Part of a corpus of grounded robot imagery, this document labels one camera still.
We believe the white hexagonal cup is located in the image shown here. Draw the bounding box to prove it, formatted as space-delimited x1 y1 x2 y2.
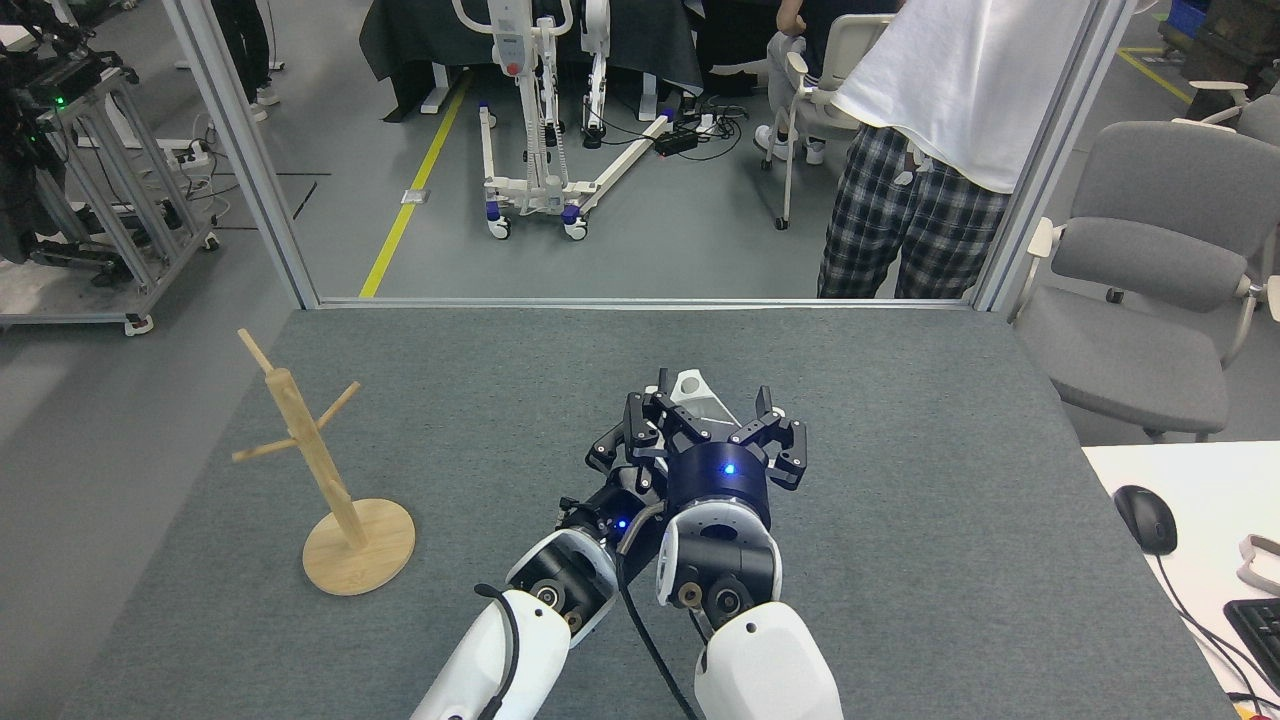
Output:
668 370 743 431

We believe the background person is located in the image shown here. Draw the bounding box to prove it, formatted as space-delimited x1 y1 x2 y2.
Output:
213 0 283 123

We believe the black keyboard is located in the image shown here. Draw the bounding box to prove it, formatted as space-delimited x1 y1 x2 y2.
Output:
1224 597 1280 693

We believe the grey office chair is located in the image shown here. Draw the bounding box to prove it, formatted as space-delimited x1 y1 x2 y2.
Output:
1010 120 1280 443
1172 80 1280 149

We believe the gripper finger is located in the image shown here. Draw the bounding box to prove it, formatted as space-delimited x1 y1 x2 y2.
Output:
648 368 739 451
587 392 661 473
735 385 809 491

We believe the white power strip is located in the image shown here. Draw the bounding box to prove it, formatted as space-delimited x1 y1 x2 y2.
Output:
160 140 216 179

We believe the aluminium frame equipment cart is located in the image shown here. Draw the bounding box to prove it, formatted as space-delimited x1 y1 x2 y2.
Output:
0 40 221 336

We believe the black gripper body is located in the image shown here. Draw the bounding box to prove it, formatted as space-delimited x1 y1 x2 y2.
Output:
665 440 773 521
555 465 669 553

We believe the dark cloth covered table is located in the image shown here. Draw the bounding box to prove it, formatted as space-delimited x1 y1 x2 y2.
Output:
358 0 791 123

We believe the black computer mouse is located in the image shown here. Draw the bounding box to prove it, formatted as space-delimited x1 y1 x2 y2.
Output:
1113 485 1178 557

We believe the wooden cup rack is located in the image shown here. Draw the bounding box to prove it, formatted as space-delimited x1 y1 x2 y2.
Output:
231 328 416 598

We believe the white desk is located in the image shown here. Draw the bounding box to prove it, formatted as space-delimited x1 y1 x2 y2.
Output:
1083 441 1280 720

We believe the silver frame post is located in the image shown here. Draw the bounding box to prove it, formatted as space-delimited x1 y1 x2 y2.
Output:
160 0 321 309
970 0 1141 313

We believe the seated person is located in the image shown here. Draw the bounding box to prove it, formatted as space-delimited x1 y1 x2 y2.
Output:
755 0 901 166

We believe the black mouse cable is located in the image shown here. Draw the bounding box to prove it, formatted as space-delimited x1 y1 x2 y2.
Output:
1150 553 1280 706

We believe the white mesh office chair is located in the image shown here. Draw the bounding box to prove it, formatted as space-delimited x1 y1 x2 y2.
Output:
757 12 901 231

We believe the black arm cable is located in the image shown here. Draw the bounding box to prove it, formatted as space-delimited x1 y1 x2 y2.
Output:
475 583 523 720
615 500 701 720

